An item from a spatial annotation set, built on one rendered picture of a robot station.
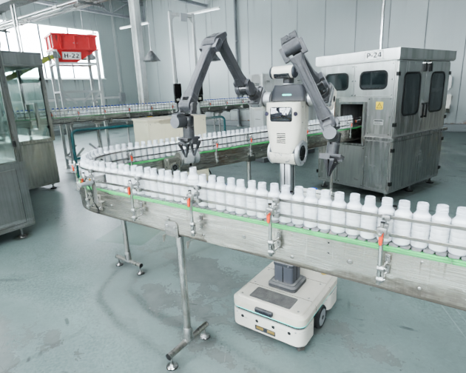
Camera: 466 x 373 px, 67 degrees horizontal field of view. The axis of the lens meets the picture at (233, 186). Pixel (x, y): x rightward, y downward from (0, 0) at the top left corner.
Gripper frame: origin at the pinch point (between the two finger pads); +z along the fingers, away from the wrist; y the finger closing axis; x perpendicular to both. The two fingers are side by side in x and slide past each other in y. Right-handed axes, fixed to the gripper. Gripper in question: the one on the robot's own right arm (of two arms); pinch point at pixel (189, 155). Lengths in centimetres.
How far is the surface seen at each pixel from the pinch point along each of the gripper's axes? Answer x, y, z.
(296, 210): 60, 1, 19
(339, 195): 78, 1, 10
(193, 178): 2.6, 1.4, 11.9
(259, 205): 42.5, 1.9, 19.7
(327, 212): 74, 1, 18
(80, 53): -573, -321, -119
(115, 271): -140, -44, 127
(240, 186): 31.0, 0.8, 12.7
